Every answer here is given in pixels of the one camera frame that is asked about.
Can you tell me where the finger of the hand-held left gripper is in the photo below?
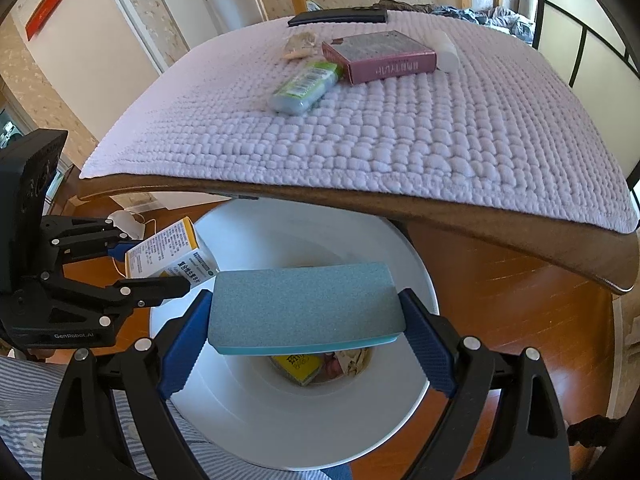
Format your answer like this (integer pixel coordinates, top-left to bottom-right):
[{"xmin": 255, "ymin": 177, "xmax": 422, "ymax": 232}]
[
  {"xmin": 42, "ymin": 272, "xmax": 191, "ymax": 329},
  {"xmin": 42, "ymin": 215, "xmax": 146, "ymax": 262}
]

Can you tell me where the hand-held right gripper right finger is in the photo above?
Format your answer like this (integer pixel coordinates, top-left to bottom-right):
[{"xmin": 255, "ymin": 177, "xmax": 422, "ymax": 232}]
[{"xmin": 397, "ymin": 287, "xmax": 571, "ymax": 480}]

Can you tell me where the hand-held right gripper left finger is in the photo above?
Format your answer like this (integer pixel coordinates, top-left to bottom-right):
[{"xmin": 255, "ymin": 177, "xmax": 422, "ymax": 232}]
[{"xmin": 42, "ymin": 289, "xmax": 216, "ymax": 480}]

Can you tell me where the yellow and white box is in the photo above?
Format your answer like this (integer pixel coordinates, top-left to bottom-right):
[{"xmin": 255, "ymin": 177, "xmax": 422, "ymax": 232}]
[{"xmin": 124, "ymin": 216, "xmax": 219, "ymax": 281}]

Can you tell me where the yellow packet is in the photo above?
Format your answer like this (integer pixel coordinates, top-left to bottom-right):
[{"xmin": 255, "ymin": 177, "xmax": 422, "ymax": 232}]
[{"xmin": 270, "ymin": 354, "xmax": 323, "ymax": 387}]

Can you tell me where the white bin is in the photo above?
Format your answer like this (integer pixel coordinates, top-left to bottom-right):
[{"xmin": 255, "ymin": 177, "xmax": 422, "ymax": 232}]
[{"xmin": 149, "ymin": 197, "xmax": 441, "ymax": 472}]

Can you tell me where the teal box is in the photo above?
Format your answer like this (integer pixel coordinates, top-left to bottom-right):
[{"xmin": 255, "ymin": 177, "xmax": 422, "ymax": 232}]
[{"xmin": 207, "ymin": 261, "xmax": 407, "ymax": 356}]

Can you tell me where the crumpled paper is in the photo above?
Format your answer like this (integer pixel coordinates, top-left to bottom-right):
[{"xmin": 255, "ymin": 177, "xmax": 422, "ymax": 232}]
[{"xmin": 340, "ymin": 347, "xmax": 373, "ymax": 376}]

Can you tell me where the pink wrapper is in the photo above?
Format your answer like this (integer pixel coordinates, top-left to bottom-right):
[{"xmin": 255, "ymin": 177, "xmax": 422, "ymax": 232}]
[{"xmin": 322, "ymin": 355, "xmax": 346, "ymax": 382}]

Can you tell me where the blue striped shirt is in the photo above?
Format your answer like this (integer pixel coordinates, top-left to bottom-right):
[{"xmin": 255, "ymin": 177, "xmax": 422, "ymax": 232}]
[{"xmin": 0, "ymin": 355, "xmax": 351, "ymax": 480}]

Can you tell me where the dark object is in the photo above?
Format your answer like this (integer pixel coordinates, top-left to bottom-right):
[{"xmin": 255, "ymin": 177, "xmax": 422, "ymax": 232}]
[{"xmin": 570, "ymin": 412, "xmax": 621, "ymax": 448}]

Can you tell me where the purple quilted blanket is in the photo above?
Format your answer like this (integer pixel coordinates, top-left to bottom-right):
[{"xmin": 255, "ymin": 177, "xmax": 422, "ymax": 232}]
[{"xmin": 80, "ymin": 7, "xmax": 640, "ymax": 235}]

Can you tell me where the green and white tube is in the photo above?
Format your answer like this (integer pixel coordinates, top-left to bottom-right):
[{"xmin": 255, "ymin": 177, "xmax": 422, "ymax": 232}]
[{"xmin": 267, "ymin": 59, "xmax": 344, "ymax": 114}]

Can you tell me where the white wardrobe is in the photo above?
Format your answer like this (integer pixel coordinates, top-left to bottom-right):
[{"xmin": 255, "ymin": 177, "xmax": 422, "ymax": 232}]
[{"xmin": 142, "ymin": 0, "xmax": 268, "ymax": 51}]

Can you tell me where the clear snack packet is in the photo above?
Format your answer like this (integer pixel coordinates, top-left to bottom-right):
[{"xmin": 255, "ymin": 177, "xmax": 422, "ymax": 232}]
[{"xmin": 281, "ymin": 31, "xmax": 319, "ymax": 62}]

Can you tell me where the pink box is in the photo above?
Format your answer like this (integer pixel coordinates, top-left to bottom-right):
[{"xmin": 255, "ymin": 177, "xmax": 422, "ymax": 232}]
[{"xmin": 321, "ymin": 30, "xmax": 438, "ymax": 86}]

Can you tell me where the white bottle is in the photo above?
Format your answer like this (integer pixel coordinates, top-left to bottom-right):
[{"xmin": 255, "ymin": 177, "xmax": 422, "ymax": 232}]
[{"xmin": 425, "ymin": 29, "xmax": 460, "ymax": 72}]

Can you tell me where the black phone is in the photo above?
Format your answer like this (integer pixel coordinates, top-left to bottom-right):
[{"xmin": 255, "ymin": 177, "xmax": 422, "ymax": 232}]
[{"xmin": 287, "ymin": 6, "xmax": 388, "ymax": 28}]

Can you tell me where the blue duvet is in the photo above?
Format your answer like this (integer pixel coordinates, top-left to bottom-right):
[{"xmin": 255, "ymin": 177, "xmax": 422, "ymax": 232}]
[{"xmin": 432, "ymin": 5, "xmax": 536, "ymax": 43}]

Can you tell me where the brown cloth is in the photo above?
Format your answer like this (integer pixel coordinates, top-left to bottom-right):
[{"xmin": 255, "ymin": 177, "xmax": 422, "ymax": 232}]
[{"xmin": 377, "ymin": 0, "xmax": 436, "ymax": 14}]

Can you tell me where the black framed sliding door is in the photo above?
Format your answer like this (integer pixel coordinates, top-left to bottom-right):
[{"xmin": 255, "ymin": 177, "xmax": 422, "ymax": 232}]
[{"xmin": 532, "ymin": 0, "xmax": 640, "ymax": 191}]

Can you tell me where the white cable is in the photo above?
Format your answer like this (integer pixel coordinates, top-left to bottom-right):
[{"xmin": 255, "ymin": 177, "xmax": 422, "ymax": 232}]
[{"xmin": 112, "ymin": 215, "xmax": 157, "ymax": 281}]

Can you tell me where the red and white wall poster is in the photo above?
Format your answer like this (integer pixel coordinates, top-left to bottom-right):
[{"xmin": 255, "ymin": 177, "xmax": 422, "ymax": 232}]
[{"xmin": 12, "ymin": 0, "xmax": 68, "ymax": 41}]

